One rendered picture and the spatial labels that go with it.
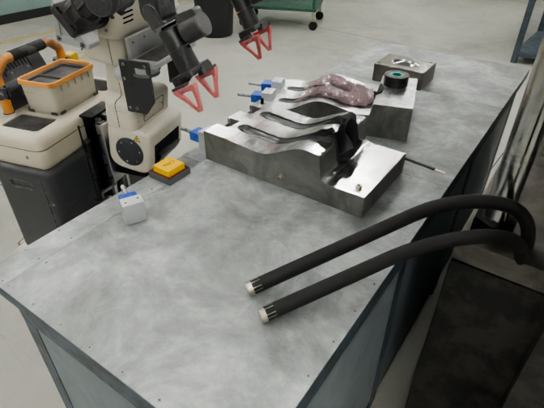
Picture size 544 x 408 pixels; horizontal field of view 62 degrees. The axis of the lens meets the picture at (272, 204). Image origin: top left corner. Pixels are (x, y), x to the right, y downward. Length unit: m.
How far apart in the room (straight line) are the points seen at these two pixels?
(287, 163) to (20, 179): 0.97
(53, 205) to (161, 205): 0.62
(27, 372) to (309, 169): 1.32
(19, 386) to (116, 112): 1.04
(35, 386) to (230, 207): 1.09
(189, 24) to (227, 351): 0.73
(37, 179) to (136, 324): 0.90
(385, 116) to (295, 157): 0.42
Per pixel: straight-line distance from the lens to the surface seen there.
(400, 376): 1.83
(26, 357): 2.04
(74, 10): 1.31
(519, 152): 1.06
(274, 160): 1.19
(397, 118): 1.47
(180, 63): 1.19
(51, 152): 1.64
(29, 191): 1.77
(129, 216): 1.12
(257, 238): 1.05
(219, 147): 1.30
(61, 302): 1.00
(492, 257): 1.16
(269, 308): 0.86
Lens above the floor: 1.48
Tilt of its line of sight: 36 degrees down
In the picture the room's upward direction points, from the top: straight up
